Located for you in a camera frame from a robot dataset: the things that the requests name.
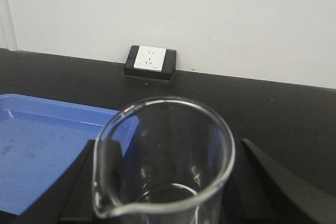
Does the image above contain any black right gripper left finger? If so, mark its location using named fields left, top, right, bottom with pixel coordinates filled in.
left=13, top=140, right=120, bottom=223

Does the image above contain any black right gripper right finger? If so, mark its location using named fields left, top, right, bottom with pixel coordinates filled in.
left=223, top=138, right=335, bottom=223

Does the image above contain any clear glass beaker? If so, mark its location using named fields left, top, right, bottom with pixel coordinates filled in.
left=92, top=97, right=235, bottom=223

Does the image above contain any blue plastic tray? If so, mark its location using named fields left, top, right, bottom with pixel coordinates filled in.
left=1, top=94, right=118, bottom=215

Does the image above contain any white power socket black base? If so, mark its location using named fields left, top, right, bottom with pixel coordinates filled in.
left=123, top=45, right=177, bottom=81

